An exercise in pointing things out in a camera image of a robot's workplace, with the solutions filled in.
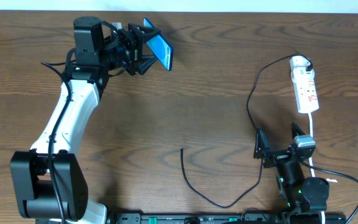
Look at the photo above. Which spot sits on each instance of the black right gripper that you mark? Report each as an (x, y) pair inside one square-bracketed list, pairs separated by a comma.
[(279, 156)]

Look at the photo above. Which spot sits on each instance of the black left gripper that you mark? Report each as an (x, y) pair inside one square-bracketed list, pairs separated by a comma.
[(136, 50)]

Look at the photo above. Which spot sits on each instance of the blue Galaxy smartphone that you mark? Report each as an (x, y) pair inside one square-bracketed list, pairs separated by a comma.
[(162, 49)]

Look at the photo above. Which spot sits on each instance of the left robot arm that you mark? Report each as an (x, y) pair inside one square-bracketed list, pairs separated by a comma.
[(48, 182)]

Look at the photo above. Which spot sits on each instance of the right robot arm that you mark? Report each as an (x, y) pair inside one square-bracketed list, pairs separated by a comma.
[(306, 196)]

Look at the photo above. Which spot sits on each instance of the white USB charger adapter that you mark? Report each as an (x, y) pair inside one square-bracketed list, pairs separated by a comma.
[(301, 61)]

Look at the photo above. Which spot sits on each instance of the white power strip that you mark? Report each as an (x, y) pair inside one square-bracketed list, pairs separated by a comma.
[(305, 90)]

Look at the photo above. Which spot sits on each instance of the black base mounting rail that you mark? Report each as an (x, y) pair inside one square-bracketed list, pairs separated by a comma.
[(248, 217)]

